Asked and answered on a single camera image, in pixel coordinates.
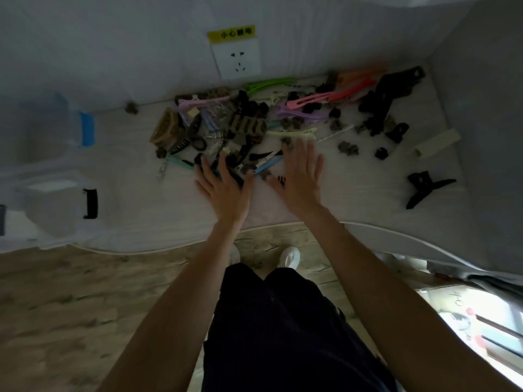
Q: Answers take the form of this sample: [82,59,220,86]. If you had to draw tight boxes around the person's right hand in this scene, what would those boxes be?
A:
[266,138,324,221]

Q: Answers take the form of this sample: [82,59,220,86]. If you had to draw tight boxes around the person's left hand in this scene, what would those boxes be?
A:
[194,152,255,225]

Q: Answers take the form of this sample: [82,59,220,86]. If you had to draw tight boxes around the pile of assorted hair clips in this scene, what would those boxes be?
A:
[149,65,428,188]

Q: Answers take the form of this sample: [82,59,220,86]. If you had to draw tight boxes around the clear box black latches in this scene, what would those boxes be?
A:
[0,165,101,241]

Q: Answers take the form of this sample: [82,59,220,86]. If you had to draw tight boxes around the clear box blue latches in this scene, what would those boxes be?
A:
[18,91,97,164]

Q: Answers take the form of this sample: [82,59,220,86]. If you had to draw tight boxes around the person's left forearm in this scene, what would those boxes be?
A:
[96,220,248,392]

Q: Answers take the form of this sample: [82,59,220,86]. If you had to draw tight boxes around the person's right forearm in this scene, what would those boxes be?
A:
[300,204,522,392]

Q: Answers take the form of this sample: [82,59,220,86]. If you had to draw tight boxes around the person's black clothing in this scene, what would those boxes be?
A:
[202,263,399,392]

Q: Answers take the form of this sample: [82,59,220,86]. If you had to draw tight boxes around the yellow warning sticker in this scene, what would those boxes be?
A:
[207,24,256,44]

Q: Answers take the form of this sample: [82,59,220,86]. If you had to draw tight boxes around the white wall socket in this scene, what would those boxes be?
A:
[210,38,262,80]

